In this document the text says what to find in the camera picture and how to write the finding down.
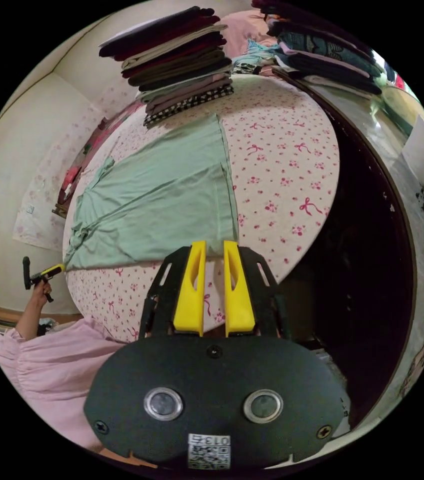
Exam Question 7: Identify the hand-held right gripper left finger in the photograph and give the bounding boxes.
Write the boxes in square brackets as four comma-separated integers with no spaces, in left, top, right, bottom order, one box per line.
[173,240,207,337]

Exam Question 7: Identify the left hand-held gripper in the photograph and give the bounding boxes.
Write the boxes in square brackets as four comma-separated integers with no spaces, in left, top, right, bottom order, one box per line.
[28,263,65,304]

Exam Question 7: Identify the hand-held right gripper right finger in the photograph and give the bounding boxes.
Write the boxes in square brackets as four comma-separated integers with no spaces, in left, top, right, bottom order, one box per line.
[223,240,255,338]

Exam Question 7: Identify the light green short sleeve shirt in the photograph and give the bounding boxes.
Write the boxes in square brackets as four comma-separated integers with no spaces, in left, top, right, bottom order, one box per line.
[63,114,239,270]

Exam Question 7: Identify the person's left forearm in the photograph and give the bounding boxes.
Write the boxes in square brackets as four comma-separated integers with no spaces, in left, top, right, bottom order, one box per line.
[14,302,46,341]

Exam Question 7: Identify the person's left hand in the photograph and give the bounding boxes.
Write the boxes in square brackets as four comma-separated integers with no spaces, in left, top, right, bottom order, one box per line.
[31,280,53,313]

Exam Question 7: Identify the person's body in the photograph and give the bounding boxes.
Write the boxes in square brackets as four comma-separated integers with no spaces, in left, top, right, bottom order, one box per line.
[0,317,130,453]

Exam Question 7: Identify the bed with pink printed sheet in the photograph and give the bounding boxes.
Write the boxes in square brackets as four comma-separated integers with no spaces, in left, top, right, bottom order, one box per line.
[61,73,341,344]

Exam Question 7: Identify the pile of clothes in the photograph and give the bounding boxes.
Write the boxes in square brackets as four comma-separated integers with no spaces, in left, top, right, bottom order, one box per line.
[251,0,386,95]
[98,5,235,131]

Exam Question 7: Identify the pink pillow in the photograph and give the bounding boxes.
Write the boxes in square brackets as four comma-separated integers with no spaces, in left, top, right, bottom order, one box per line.
[220,10,272,58]

